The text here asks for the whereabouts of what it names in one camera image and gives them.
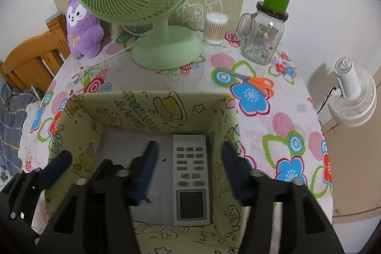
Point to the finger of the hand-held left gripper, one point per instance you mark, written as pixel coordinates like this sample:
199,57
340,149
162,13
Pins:
56,170

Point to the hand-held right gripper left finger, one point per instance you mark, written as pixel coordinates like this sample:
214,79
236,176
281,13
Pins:
147,170

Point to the cartoon-print fabric storage box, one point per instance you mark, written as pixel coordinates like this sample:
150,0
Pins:
134,111

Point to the white floor fan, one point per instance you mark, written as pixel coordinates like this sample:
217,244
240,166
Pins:
348,84

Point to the floral tablecloth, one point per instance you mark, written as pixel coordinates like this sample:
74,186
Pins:
282,123

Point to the white remote control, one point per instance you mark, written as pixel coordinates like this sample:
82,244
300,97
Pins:
190,158

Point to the white cloth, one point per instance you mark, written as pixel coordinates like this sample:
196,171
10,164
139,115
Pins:
34,112

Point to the purple plush toy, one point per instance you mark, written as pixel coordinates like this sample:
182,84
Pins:
84,33

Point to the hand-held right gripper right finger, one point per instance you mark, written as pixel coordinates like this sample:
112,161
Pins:
235,173

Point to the clear cotton swab container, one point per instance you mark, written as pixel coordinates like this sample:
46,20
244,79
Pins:
215,30

